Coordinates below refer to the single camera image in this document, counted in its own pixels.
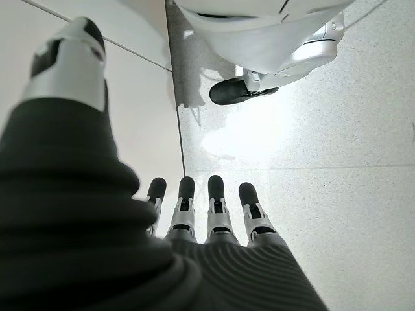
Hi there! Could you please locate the left robot hand black glove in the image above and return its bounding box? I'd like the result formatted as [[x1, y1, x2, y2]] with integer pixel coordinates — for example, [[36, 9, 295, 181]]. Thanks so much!
[[0, 16, 330, 311]]

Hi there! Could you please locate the glossy white base cabinet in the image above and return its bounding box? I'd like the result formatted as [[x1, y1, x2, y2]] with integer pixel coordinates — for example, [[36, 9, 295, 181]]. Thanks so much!
[[0, 0, 186, 178]]

